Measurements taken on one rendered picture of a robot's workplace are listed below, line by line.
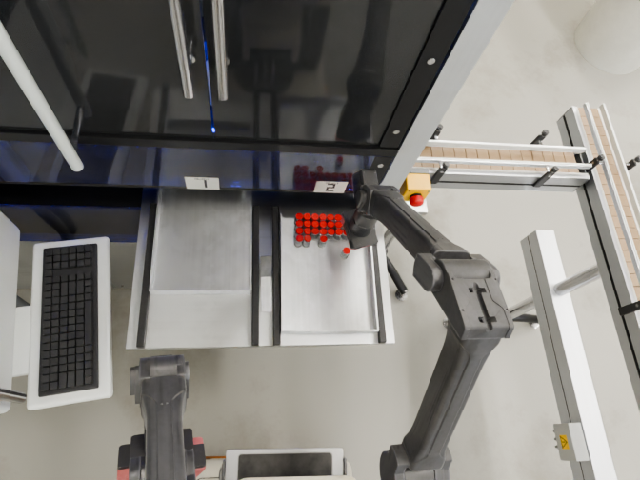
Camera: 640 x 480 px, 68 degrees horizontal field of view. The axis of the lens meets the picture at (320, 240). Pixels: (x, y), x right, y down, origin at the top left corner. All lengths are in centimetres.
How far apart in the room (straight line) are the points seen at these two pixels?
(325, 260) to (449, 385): 71
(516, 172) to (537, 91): 176
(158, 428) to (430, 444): 42
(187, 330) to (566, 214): 223
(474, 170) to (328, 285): 60
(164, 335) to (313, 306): 40
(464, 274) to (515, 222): 207
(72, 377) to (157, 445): 73
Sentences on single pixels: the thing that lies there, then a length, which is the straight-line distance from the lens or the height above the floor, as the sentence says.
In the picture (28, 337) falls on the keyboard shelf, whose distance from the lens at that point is 149.
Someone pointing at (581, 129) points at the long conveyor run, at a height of 93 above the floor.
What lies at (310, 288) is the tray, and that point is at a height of 88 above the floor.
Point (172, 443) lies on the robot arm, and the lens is 69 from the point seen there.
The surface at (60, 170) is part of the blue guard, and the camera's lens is 133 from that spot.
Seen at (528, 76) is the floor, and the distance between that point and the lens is 343.
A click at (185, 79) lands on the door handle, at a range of 88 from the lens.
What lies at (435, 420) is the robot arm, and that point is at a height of 139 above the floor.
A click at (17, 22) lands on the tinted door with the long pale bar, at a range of 98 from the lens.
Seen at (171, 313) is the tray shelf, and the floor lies 88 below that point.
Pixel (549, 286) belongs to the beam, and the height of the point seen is 55.
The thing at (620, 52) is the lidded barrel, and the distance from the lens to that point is 369.
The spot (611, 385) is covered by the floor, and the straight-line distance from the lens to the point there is 277.
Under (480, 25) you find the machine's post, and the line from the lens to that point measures 93.
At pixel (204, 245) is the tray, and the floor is 88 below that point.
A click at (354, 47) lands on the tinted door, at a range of 92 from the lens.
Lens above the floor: 215
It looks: 66 degrees down
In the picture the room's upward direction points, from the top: 21 degrees clockwise
